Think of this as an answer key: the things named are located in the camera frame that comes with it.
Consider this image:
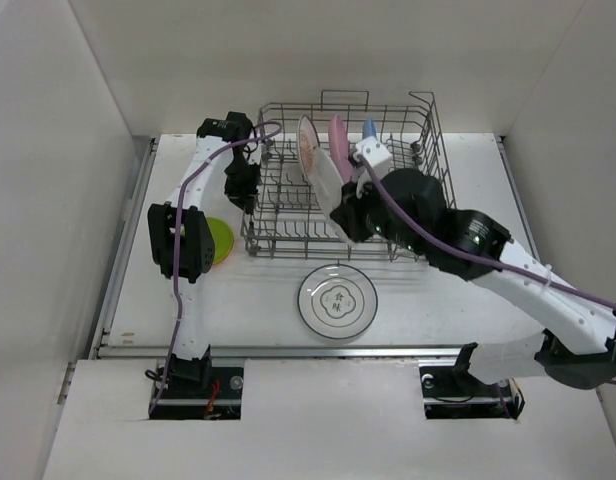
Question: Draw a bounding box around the white plate green lettered rim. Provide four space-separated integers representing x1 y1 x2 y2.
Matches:
309 147 354 246

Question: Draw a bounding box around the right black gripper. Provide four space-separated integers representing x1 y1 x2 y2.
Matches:
331 170 426 255

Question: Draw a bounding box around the purple cable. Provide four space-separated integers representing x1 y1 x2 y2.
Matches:
360 152 616 386
152 121 283 416

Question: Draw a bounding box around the grey wire dish rack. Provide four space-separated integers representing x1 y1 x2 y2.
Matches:
240 90 456 261

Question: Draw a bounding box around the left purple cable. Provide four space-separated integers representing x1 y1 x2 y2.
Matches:
152 121 283 416

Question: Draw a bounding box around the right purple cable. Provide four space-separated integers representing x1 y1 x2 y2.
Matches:
360 152 616 386

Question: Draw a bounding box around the white plate blue line pattern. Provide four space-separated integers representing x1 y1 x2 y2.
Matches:
297 264 378 341

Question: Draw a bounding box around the orange plastic plate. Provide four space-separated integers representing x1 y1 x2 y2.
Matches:
212 250 232 267

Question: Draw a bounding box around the blue plastic plate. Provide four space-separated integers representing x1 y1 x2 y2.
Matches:
362 118 378 139

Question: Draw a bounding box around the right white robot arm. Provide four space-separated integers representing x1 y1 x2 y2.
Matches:
315 168 616 394

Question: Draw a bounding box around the lime green plastic plate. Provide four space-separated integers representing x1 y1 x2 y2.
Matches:
207 217 235 265

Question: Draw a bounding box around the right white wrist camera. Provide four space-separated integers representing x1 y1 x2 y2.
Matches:
352 136 393 199

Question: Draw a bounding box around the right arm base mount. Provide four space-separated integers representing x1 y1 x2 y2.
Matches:
419 365 526 420

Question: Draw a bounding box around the white plate red pattern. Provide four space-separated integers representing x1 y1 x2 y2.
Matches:
297 115 320 183

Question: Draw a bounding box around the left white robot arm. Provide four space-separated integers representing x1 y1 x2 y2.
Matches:
147 111 269 397

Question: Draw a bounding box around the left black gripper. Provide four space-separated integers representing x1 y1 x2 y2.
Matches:
225 156 262 216

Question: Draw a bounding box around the pink plastic plate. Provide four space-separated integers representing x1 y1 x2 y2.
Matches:
328 115 354 183

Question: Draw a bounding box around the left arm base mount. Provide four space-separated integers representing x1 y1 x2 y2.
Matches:
144 350 245 421

